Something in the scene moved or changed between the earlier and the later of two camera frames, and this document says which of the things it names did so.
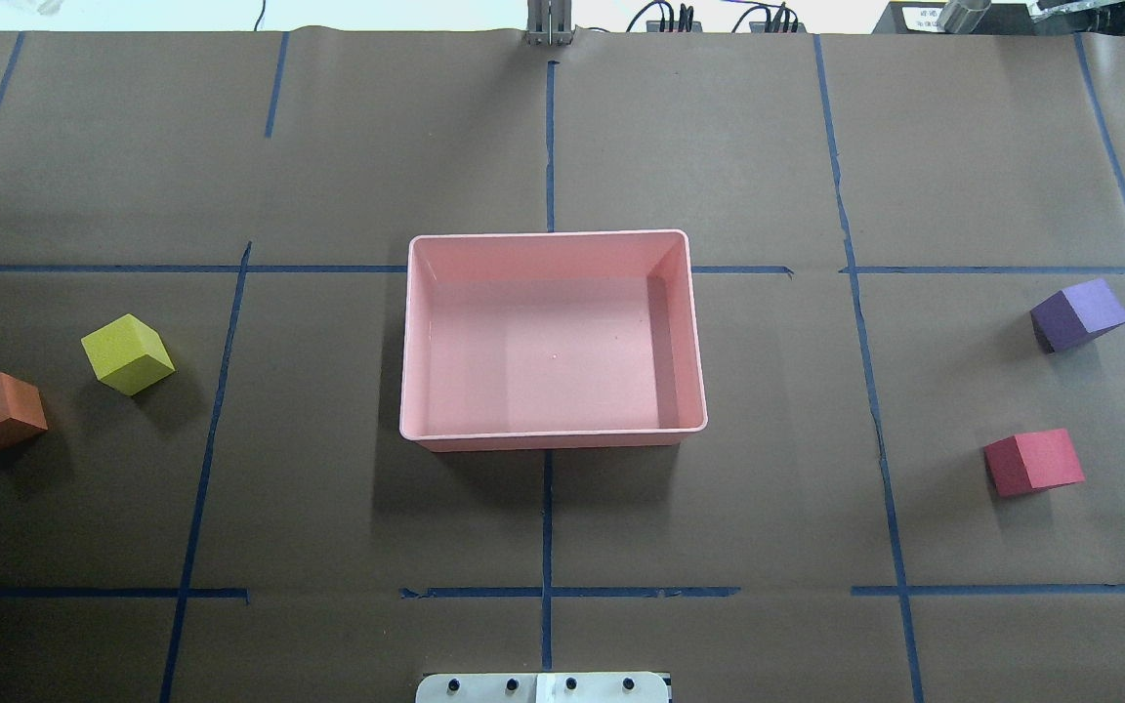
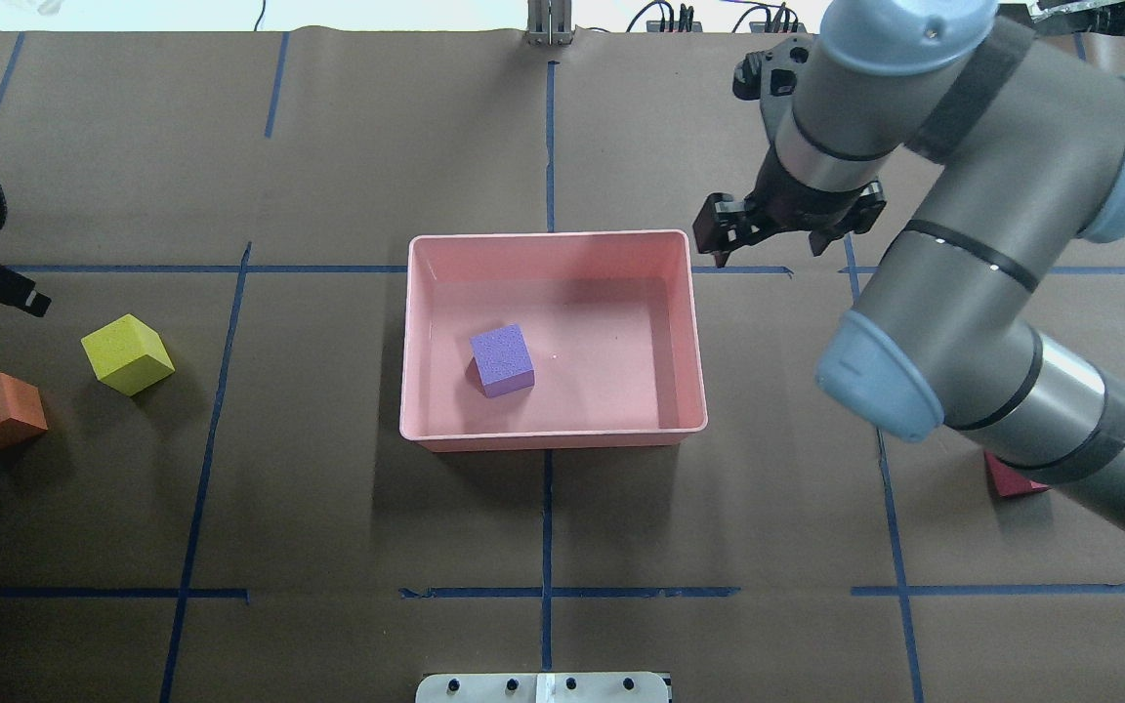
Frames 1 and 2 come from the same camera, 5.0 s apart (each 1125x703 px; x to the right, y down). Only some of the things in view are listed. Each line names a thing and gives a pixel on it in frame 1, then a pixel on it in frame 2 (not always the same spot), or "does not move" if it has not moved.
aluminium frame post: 549,22 does not move
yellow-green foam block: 127,354 does not move
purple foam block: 1077,315 → 504,361
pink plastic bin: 552,340 does not move
